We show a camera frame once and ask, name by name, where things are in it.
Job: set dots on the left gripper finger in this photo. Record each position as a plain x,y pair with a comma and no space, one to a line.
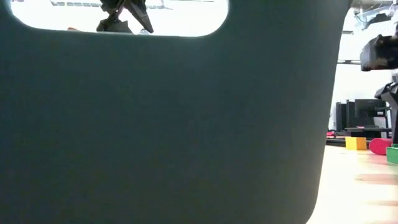
140,12
113,26

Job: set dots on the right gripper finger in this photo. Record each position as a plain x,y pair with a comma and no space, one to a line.
390,91

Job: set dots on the black computer monitor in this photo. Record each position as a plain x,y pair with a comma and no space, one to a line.
370,109

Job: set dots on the ceiling light strip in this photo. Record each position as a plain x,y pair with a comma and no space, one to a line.
74,3

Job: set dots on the black background desk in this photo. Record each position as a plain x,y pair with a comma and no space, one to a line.
367,132

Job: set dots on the black computer tower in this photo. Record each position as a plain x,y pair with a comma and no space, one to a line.
342,115

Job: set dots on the red rectangular brick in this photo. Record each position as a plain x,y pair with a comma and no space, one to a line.
379,147

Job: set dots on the small yellow square brick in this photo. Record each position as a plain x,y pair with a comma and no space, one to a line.
354,143

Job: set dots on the small green square brick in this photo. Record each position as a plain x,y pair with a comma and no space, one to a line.
392,155

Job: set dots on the large dark grey bin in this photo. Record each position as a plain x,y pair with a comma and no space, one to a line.
155,124

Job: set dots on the grey wall rail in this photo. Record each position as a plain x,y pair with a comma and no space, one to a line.
348,61

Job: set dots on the black aluminium table frame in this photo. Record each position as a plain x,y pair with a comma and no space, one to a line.
335,142

